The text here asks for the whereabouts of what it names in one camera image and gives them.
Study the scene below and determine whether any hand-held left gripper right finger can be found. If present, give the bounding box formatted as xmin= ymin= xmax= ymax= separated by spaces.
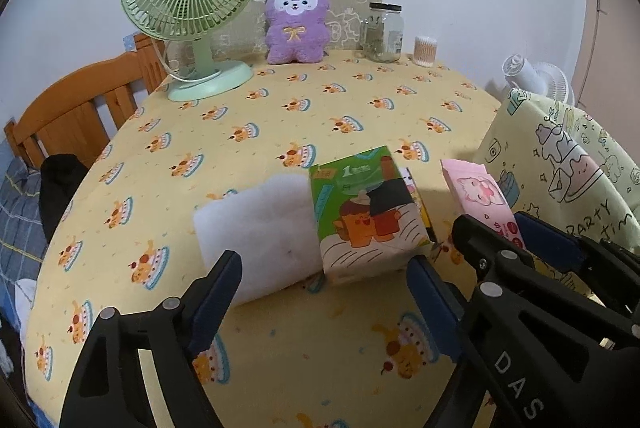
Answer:
xmin=406 ymin=255 xmax=632 ymax=428

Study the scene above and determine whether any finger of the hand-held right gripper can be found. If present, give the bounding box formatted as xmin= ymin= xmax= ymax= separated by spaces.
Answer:
xmin=514 ymin=211 xmax=601 ymax=296
xmin=452 ymin=214 xmax=566 ymax=304

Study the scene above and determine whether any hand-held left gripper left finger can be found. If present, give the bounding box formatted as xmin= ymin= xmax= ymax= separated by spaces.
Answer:
xmin=59 ymin=249 xmax=244 ymax=428

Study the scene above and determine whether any pink packet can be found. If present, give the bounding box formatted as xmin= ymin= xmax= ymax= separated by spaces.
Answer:
xmin=441 ymin=158 xmax=528 ymax=251

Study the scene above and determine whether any white foam pad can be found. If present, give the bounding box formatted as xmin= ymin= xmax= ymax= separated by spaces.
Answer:
xmin=193 ymin=173 xmax=326 ymax=306

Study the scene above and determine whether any green tissue pack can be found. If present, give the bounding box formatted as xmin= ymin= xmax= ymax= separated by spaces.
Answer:
xmin=308 ymin=145 xmax=435 ymax=285

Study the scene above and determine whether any white standing fan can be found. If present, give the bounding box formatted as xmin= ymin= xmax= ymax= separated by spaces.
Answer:
xmin=487 ymin=53 xmax=576 ymax=106

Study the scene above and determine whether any black cloth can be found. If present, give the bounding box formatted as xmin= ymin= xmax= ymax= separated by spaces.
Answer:
xmin=40 ymin=153 xmax=88 ymax=244

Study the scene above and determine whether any cotton swab container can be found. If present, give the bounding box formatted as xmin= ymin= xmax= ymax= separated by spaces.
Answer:
xmin=413 ymin=36 xmax=439 ymax=68

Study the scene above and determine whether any blue plaid bedding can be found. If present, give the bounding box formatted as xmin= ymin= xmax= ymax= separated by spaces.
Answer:
xmin=0 ymin=155 xmax=51 ymax=309

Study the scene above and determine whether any beige door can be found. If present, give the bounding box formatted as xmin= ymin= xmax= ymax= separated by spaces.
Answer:
xmin=582 ymin=0 xmax=640 ymax=119

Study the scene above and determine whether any glass jar with dark lid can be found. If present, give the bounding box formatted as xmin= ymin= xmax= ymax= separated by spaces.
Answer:
xmin=360 ymin=2 xmax=405 ymax=62

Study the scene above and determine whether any purple plush toy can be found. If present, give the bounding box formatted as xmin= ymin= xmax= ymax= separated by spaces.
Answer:
xmin=264 ymin=0 xmax=331 ymax=66

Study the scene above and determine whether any white desk fan cable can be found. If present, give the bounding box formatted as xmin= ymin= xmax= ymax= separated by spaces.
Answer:
xmin=155 ymin=41 xmax=223 ymax=84

